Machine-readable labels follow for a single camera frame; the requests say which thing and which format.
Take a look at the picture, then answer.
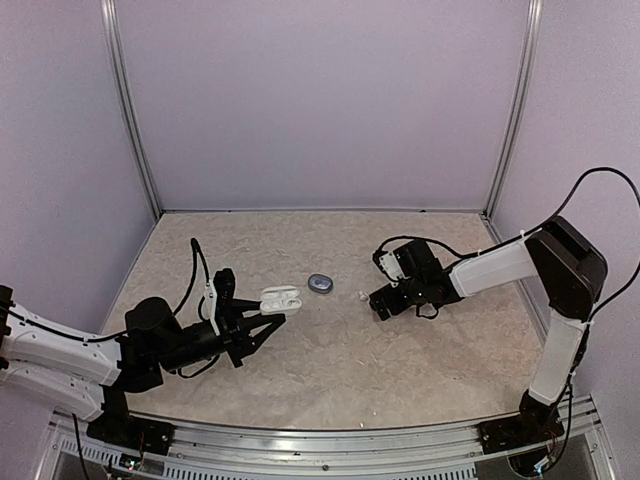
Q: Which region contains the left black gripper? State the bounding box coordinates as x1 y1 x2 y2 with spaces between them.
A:
157 298 284 373

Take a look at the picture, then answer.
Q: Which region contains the white earbud charging case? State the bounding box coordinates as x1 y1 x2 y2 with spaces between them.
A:
260 285 303 315

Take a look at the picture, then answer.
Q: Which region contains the purple earbud charging case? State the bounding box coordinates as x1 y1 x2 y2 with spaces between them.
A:
307 274 334 294

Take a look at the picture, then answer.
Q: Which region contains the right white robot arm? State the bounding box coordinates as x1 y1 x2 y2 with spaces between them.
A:
369 215 608 444

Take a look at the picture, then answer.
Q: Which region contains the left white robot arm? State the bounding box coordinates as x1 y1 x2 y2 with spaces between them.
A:
1 286 302 445

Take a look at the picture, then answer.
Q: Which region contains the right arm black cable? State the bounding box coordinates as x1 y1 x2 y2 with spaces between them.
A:
374 167 640 321

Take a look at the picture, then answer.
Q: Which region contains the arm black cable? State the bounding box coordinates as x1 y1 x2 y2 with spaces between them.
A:
374 167 640 321
0 238 216 346

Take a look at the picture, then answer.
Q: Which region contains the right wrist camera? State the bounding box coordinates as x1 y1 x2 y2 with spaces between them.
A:
372 250 404 283

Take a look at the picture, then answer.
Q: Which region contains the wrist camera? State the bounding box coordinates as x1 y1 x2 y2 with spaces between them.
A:
203 268 235 336
372 250 404 283

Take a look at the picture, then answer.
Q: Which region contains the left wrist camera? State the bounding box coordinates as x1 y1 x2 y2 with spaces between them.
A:
203 268 235 336

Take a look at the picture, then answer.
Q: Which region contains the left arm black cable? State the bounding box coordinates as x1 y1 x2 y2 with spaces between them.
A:
0 238 216 346

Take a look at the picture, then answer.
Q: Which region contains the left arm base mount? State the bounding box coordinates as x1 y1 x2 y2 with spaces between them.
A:
87 387 175 456

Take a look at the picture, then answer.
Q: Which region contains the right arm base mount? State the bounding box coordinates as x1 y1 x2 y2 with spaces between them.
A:
478 391 564 455

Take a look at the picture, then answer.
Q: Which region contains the aluminium front rail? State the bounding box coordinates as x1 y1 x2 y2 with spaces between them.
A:
34 397 621 480

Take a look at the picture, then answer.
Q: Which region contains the right aluminium corner post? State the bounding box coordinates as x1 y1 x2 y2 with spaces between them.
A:
483 0 543 221

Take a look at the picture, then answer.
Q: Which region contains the aluminium corner post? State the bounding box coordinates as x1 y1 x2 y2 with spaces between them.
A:
100 0 164 223
483 0 543 221

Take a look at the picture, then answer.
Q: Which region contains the left aluminium corner post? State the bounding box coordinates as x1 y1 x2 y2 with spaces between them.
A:
100 0 164 223

